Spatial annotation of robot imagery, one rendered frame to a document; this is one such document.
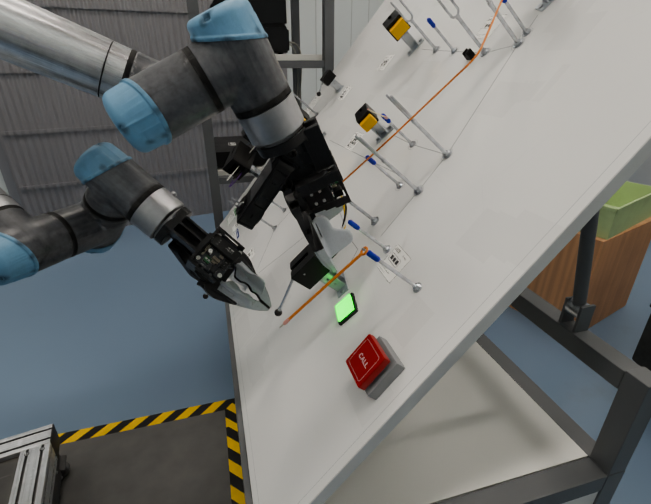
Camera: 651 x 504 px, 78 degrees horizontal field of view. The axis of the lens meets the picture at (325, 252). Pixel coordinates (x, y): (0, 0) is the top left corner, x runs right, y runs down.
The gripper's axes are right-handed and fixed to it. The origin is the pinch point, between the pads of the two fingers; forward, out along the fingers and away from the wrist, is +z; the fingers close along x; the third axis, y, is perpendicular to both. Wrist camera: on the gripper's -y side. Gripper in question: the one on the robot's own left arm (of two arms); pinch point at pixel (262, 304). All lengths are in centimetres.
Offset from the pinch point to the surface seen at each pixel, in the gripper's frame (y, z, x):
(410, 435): -1.2, 37.9, -0.9
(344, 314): 11.7, 9.3, 4.5
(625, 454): 20, 61, 16
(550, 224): 38.7, 13.6, 18.6
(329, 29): -43, -37, 97
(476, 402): -1.5, 48.0, 13.2
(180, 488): -104, 33, -51
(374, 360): 24.4, 11.5, -1.5
